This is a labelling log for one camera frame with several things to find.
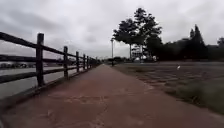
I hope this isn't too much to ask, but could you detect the lamp pole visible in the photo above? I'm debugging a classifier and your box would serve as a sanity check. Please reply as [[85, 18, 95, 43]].
[[110, 37, 115, 67]]

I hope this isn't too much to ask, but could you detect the red paved path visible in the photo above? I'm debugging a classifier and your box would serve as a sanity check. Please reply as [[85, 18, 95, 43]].
[[0, 63, 224, 128]]

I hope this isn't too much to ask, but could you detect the tall tree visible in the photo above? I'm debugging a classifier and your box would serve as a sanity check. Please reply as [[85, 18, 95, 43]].
[[112, 18, 139, 62], [132, 7, 164, 62]]

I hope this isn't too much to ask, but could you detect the checkered stone paved plaza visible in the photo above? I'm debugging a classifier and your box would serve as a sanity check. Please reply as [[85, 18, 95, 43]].
[[123, 60, 224, 88]]

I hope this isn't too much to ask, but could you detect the row of dark trees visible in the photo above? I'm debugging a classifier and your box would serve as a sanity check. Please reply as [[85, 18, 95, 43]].
[[151, 24, 224, 62]]

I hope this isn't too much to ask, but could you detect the grass strip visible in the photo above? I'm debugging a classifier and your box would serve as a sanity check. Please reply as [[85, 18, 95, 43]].
[[111, 63, 224, 116]]

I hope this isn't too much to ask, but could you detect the grey water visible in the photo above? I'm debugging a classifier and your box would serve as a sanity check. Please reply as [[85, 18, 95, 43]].
[[0, 66, 79, 99]]

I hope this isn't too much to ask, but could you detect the dark wooden rail fence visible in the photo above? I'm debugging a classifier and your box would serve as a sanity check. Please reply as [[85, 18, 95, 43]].
[[0, 31, 103, 113]]

